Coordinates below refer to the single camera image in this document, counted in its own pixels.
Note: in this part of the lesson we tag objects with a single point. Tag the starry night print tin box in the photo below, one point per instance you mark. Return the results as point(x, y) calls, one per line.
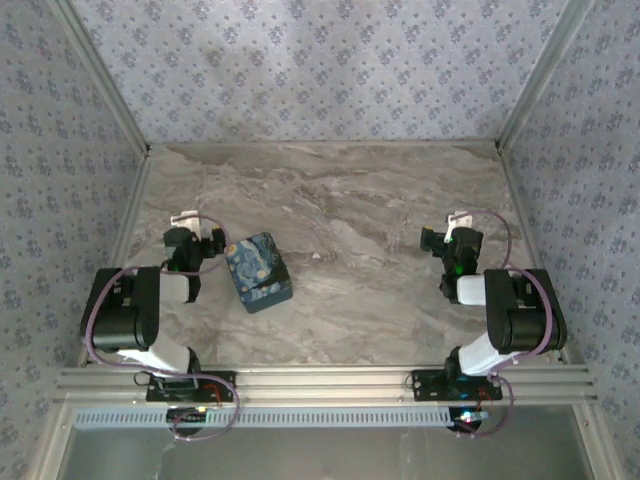
point(255, 270)

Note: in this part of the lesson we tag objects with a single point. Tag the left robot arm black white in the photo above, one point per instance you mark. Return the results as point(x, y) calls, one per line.
point(125, 310)

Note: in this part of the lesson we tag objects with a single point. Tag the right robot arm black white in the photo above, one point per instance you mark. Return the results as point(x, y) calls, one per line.
point(525, 315)

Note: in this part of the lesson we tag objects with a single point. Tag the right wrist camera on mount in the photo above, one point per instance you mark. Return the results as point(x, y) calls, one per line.
point(460, 218)

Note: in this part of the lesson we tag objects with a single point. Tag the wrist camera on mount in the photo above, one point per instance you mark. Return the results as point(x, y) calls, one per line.
point(185, 218)
point(460, 218)

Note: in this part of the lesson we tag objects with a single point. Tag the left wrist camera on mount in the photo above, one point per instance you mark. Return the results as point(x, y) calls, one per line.
point(185, 218)

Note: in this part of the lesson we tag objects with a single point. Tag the aluminium side rail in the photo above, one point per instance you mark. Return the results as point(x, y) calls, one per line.
point(525, 225)
point(127, 240)

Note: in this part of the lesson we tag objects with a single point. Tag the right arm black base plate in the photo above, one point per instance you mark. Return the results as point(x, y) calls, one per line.
point(430, 385)

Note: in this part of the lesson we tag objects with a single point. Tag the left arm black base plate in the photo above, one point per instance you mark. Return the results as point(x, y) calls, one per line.
point(225, 387)

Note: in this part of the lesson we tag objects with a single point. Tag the long aluminium frame rail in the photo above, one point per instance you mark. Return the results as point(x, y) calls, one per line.
point(325, 385)

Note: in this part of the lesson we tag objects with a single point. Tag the aluminium corner post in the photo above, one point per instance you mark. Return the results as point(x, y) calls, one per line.
point(105, 80)
point(545, 75)

